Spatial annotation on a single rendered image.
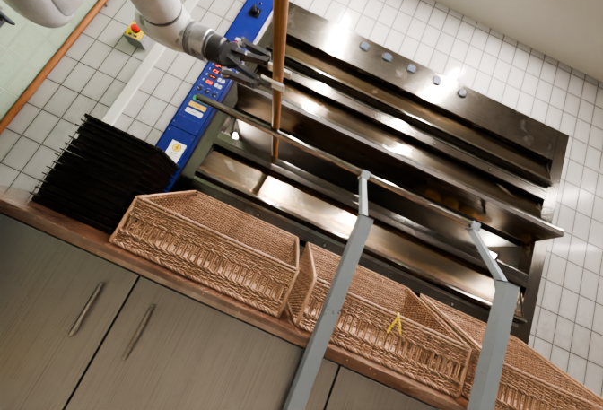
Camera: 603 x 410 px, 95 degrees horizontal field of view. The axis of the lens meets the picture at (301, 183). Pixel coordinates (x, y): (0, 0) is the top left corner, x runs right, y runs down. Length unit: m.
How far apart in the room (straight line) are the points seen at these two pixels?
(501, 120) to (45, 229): 2.16
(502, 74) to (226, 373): 2.13
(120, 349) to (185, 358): 0.16
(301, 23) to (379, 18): 0.49
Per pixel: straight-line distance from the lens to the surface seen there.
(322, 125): 1.39
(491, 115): 2.05
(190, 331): 0.89
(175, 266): 0.93
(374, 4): 2.11
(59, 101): 1.85
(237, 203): 1.40
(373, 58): 1.85
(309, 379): 0.85
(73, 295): 0.98
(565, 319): 2.12
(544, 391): 1.33
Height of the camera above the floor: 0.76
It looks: 14 degrees up
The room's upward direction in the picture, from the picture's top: 25 degrees clockwise
